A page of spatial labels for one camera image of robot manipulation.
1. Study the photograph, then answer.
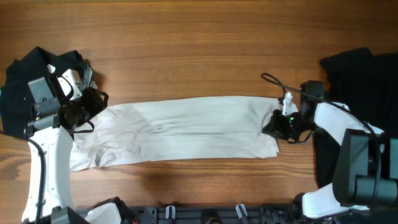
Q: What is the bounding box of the black clothes pile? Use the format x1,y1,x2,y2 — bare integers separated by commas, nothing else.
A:
313,47,398,224

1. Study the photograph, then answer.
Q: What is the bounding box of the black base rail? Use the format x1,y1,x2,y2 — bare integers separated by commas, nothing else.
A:
74,196,296,224

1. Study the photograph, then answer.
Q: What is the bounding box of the black folded polo shirt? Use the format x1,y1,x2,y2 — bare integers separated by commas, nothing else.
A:
1,47,91,139

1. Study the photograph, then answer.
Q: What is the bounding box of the beige t-shirt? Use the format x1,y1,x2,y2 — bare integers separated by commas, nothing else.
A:
70,96,279,171

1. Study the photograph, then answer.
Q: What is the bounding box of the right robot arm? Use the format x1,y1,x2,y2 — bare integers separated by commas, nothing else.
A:
262,80,397,223

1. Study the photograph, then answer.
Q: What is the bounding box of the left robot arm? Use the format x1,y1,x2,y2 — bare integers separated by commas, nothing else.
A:
22,75,109,223

